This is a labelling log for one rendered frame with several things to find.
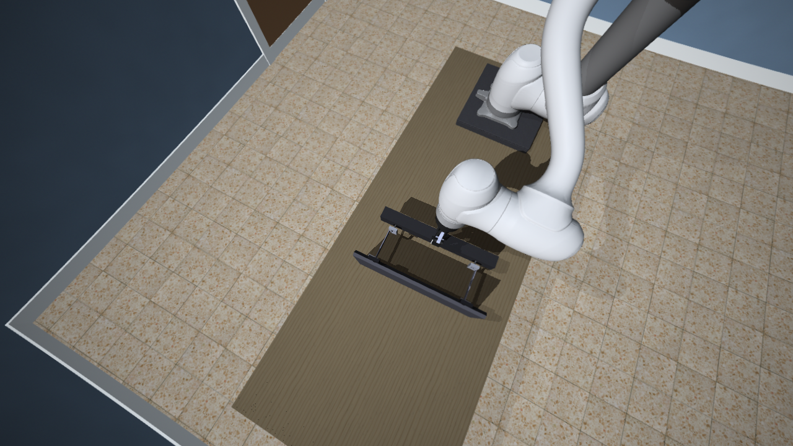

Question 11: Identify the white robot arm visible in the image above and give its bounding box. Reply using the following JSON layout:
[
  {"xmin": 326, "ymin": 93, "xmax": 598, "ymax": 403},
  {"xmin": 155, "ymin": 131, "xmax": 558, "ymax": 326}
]
[{"xmin": 436, "ymin": 0, "xmax": 700, "ymax": 261}]

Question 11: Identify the dark grey long rectangular bar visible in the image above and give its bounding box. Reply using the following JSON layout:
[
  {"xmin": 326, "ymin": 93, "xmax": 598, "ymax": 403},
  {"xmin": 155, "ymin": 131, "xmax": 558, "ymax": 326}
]
[{"xmin": 380, "ymin": 206, "xmax": 498, "ymax": 270}]

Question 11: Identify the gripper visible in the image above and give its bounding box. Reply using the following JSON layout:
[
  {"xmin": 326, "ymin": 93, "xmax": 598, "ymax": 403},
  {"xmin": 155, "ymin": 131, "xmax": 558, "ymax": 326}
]
[{"xmin": 431, "ymin": 216, "xmax": 458, "ymax": 247}]

